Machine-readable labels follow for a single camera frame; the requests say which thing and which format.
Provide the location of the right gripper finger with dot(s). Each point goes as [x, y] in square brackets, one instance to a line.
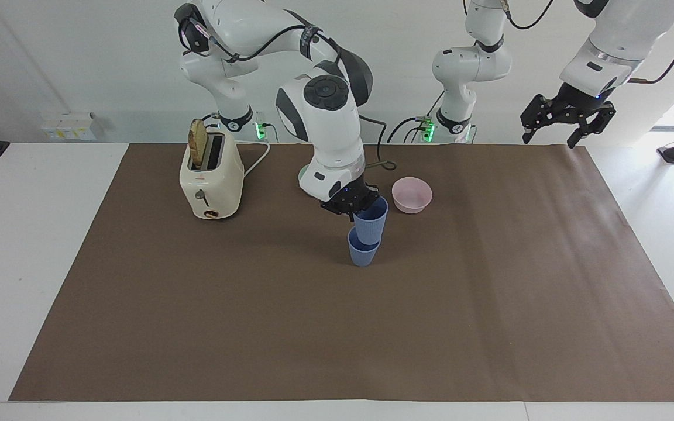
[374, 190]
[341, 209]

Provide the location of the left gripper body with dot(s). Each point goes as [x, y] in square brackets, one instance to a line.
[580, 98]

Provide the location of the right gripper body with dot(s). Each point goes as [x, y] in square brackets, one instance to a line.
[353, 193]

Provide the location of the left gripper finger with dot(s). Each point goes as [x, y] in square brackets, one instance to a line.
[597, 120]
[537, 117]

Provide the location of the blue ribbed cup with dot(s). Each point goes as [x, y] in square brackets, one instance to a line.
[371, 225]
[363, 254]

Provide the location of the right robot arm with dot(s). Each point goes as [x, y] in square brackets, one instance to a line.
[328, 126]

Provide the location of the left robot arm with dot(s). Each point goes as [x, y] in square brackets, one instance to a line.
[468, 64]

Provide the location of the pink bowl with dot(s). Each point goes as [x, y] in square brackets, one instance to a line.
[412, 196]

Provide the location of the cream toaster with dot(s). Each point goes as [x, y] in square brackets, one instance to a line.
[211, 181]

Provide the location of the toast slice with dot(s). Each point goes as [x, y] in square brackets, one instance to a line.
[197, 143]

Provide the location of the white wall socket strip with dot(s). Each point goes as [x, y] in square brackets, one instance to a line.
[68, 126]

